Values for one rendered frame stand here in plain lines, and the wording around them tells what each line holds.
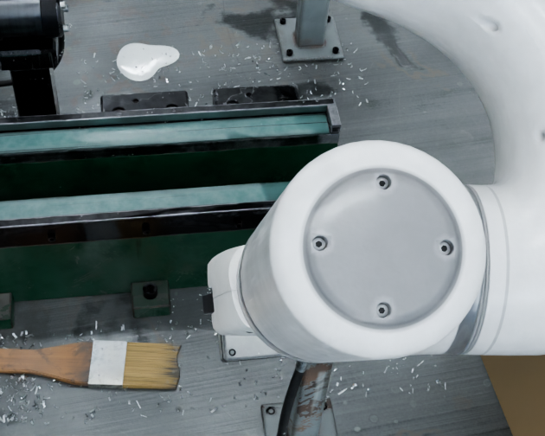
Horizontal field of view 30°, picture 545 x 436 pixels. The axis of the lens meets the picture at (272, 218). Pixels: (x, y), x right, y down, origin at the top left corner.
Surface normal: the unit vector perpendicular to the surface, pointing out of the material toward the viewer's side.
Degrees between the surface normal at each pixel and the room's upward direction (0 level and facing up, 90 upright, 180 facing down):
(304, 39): 90
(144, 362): 2
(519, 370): 90
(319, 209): 26
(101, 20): 0
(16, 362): 0
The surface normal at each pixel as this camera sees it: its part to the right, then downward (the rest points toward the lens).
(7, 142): 0.06, -0.61
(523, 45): -0.51, 0.49
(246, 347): 0.12, -0.15
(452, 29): -0.48, 0.85
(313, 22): 0.14, 0.79
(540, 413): -0.97, 0.15
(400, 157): 0.18, -0.44
